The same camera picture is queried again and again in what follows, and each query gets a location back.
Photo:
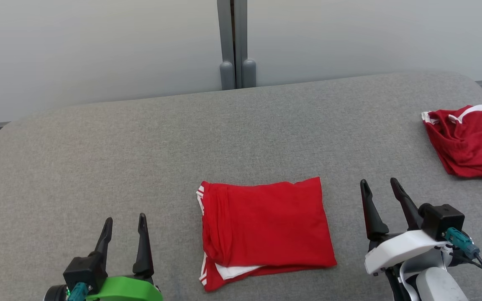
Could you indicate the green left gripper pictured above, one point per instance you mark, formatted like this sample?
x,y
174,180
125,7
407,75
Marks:
x,y
128,290

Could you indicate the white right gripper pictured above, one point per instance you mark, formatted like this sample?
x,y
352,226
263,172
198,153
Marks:
x,y
396,251

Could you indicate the red shorts with white stripe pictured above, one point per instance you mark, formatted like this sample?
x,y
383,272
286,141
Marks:
x,y
471,142

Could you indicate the red white basketball jersey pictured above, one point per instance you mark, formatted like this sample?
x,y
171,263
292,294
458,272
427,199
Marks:
x,y
266,225

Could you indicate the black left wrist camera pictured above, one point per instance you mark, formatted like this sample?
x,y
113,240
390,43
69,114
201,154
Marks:
x,y
84,271

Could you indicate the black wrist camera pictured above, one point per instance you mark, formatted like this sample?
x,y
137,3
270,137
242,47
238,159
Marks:
x,y
444,219
84,271

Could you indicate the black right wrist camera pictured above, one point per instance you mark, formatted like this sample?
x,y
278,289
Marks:
x,y
444,219

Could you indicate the grey partition post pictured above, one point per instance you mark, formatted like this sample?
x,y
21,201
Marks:
x,y
236,42

